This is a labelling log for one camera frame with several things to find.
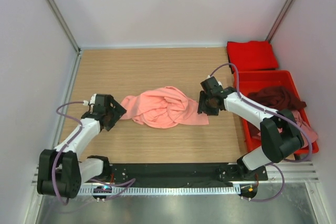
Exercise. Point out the dusty pink t shirt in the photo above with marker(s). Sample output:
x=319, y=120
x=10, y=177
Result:
x=255, y=133

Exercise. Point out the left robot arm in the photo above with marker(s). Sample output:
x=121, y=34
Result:
x=60, y=173

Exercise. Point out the right corner aluminium post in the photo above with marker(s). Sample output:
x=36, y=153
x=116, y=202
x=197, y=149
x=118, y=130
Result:
x=279, y=19

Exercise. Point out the red plastic bin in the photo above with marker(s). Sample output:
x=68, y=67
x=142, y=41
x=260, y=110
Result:
x=253, y=81

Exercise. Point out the corner aluminium post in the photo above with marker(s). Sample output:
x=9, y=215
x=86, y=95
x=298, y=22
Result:
x=60, y=19
x=279, y=19

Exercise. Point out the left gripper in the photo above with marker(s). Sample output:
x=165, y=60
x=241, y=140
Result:
x=118, y=111

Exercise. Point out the dark maroon t shirt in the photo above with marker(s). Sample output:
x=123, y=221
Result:
x=277, y=97

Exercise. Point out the aluminium frame rail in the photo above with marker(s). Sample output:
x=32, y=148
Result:
x=293, y=172

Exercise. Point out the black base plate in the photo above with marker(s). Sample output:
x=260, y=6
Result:
x=181, y=175

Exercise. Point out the salmon pink t shirt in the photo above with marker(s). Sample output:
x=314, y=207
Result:
x=163, y=108

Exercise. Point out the left corner aluminium post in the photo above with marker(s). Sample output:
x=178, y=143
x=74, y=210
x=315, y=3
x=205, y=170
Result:
x=60, y=19

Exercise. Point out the slotted cable duct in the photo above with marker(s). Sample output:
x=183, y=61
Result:
x=136, y=191

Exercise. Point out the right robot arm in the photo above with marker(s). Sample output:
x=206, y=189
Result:
x=279, y=133

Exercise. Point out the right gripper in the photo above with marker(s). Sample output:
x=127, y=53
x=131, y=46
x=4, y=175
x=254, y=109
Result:
x=202, y=106

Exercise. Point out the folded red t shirt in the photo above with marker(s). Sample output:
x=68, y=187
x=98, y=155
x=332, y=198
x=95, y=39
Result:
x=252, y=55

